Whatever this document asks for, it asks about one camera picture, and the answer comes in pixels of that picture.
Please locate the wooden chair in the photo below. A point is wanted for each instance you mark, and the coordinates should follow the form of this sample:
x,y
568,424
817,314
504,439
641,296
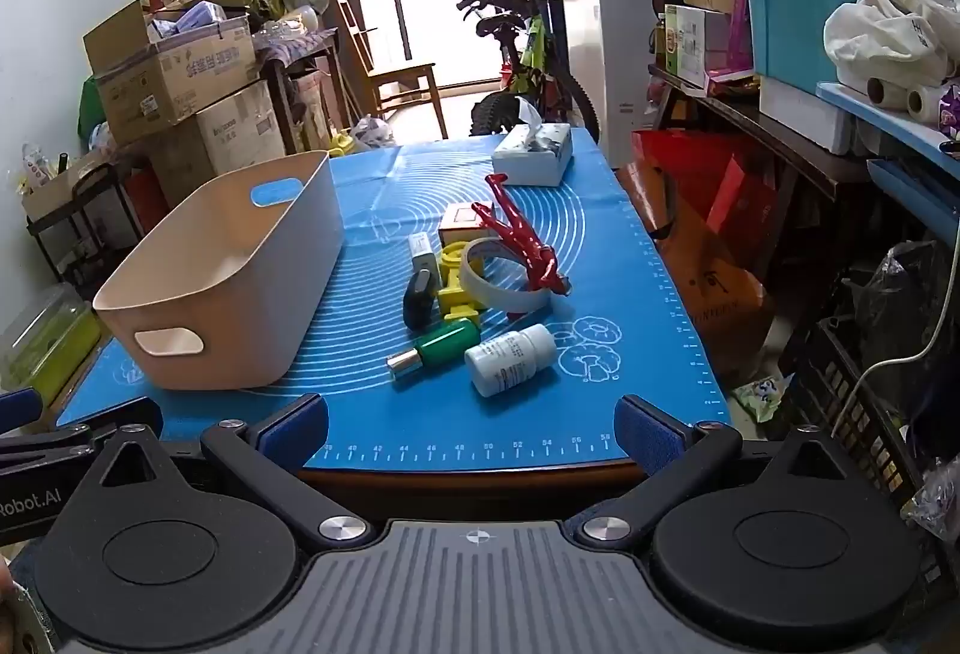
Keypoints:
x,y
390,76

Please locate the orange paper bag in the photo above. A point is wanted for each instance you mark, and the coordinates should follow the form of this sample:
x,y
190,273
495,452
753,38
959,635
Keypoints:
x,y
720,301

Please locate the small white green box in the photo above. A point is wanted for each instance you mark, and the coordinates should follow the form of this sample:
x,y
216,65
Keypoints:
x,y
421,251

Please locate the black and green bicycle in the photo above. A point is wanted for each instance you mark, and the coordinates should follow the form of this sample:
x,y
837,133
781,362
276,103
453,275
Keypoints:
x,y
517,61

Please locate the yellow-green plastic container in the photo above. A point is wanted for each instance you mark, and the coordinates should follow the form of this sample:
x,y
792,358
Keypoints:
x,y
45,346

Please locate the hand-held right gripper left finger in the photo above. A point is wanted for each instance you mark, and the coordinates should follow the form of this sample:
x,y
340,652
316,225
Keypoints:
x,y
294,433

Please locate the yellow plastic jugs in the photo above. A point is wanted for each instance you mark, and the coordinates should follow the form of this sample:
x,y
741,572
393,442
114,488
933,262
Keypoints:
x,y
341,142

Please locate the blue silicone baking mat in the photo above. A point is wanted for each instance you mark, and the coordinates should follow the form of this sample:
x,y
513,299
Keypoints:
x,y
480,414

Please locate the teal plastic storage bin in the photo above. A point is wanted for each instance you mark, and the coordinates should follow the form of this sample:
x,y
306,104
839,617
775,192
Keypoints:
x,y
802,16

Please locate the white tape roll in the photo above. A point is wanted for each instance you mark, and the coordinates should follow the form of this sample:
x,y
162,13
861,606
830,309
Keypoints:
x,y
495,294

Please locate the green bottle with silver cap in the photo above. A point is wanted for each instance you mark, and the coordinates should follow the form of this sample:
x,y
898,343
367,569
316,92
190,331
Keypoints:
x,y
442,346

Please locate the black plastic bag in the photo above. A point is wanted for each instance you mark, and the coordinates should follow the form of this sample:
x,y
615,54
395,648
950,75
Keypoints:
x,y
900,309

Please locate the white pill bottle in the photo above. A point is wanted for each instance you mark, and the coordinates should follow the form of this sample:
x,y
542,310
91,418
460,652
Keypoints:
x,y
510,358

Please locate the black metal rack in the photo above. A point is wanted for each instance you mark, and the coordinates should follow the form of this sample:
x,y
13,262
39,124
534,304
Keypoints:
x,y
82,204

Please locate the open printed cardboard box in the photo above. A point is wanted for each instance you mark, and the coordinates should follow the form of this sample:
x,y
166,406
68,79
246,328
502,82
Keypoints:
x,y
172,76

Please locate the white foam box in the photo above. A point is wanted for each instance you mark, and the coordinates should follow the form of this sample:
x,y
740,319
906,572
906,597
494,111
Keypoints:
x,y
806,114

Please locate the light blue shelf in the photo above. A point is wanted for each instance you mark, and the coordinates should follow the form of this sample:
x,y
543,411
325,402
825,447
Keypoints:
x,y
892,114

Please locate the dark wooden shelf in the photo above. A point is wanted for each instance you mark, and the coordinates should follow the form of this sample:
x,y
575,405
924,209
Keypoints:
x,y
750,121

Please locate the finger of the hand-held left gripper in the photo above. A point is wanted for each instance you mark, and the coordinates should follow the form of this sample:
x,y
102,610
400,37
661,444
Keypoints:
x,y
19,410
112,418

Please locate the red paper bags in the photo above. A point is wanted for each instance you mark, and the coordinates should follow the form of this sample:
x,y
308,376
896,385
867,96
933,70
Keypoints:
x,y
697,174

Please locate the small white floor bag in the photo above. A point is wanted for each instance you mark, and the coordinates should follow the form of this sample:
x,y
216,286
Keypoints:
x,y
371,131

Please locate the floral tissue box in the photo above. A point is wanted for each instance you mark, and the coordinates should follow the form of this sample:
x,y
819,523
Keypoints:
x,y
534,155

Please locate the white plastic bag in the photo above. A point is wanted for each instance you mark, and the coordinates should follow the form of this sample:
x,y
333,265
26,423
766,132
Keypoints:
x,y
892,39

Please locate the yellow plastic toy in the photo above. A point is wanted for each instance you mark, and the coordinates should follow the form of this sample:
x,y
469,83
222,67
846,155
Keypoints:
x,y
454,294

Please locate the black computer mouse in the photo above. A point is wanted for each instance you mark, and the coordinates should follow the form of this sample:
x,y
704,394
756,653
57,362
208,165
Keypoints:
x,y
418,301

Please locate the large plain cardboard box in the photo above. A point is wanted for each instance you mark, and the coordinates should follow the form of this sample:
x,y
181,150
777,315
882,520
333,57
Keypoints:
x,y
225,136

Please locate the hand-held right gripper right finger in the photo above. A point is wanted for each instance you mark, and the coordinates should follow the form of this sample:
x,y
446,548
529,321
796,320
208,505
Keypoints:
x,y
649,438

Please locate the beige plastic storage basket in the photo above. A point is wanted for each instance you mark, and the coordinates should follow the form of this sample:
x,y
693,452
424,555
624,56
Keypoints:
x,y
225,294

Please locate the green and white carton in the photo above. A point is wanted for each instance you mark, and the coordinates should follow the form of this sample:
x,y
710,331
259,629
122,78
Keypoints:
x,y
690,46

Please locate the red patterned gift box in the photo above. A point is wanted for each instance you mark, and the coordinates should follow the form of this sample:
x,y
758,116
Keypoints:
x,y
457,220

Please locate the black plastic crate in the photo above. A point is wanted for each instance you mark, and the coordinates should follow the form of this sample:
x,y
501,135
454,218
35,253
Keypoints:
x,y
847,399

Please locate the green snack wrapper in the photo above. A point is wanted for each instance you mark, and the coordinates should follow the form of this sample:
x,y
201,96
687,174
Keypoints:
x,y
759,397

